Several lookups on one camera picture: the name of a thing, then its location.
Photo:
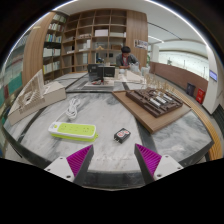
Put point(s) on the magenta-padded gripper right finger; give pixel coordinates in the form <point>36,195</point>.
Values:
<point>150,161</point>

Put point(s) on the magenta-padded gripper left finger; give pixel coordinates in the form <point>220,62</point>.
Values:
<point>78,161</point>

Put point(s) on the black charger with red print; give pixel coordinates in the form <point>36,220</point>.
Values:
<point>122,135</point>

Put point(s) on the white and green power strip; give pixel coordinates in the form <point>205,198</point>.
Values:
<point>73,130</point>

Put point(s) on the wooden model base board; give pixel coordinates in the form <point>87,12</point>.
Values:
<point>146,121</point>

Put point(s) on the dark brown architectural model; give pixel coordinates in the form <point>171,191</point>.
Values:
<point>155,101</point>

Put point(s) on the beige slatted architectural model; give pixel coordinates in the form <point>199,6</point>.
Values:
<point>36,98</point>

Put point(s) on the dark bin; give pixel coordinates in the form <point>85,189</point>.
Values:
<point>190,90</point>

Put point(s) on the red bin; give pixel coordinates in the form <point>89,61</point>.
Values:
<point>200,96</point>

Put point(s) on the small white architectural model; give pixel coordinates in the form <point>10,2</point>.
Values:
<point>133,77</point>

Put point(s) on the person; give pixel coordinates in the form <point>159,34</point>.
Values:
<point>126,60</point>

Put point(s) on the bookshelf with teal books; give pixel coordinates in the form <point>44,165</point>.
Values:
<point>11,76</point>

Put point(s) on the wooden shelf unit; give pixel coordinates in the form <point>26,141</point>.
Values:
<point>90,36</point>

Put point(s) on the blue wall screen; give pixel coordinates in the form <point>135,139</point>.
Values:
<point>213,75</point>

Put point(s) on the wall poster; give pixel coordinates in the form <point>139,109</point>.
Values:
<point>141,44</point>

